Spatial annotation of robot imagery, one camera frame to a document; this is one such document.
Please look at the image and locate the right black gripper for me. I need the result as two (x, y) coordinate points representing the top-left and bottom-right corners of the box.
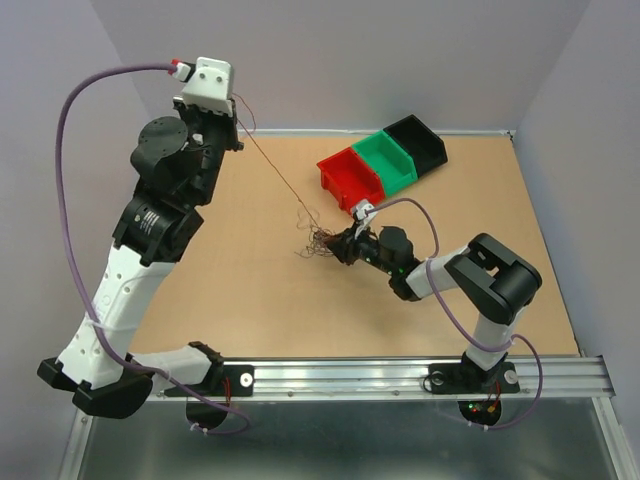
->
(323, 220), (395, 276)

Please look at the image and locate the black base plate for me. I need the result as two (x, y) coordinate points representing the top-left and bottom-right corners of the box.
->
(424, 362), (520, 395)
(177, 364), (255, 398)

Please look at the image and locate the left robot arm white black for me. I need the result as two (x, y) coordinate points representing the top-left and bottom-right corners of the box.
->
(37, 96), (243, 419)

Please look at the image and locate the red plastic bin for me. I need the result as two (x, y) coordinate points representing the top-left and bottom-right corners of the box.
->
(317, 147), (385, 213)

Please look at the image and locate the aluminium mounting rail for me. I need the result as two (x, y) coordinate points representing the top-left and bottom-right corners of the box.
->
(225, 356), (615, 403)

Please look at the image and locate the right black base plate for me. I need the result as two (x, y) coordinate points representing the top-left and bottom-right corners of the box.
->
(424, 362), (520, 395)

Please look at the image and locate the orange thin wire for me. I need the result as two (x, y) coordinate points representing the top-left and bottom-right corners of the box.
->
(232, 93), (321, 226)

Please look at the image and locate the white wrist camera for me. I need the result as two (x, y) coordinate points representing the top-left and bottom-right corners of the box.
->
(181, 57), (234, 117)
(352, 199), (377, 238)

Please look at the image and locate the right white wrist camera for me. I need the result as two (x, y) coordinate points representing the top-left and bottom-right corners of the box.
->
(352, 199), (377, 238)

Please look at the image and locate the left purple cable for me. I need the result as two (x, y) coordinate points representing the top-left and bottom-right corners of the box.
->
(55, 60), (251, 436)

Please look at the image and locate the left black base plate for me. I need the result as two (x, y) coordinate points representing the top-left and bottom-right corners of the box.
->
(177, 364), (255, 398)

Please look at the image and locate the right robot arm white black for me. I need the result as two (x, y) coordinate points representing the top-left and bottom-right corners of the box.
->
(322, 226), (542, 395)

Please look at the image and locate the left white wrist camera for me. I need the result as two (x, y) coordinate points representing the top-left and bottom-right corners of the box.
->
(181, 57), (234, 117)

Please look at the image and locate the black plastic bin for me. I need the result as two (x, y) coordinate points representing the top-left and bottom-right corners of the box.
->
(383, 114), (448, 178)

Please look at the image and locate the green plastic bin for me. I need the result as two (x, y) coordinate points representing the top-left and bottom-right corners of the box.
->
(352, 130), (417, 197)

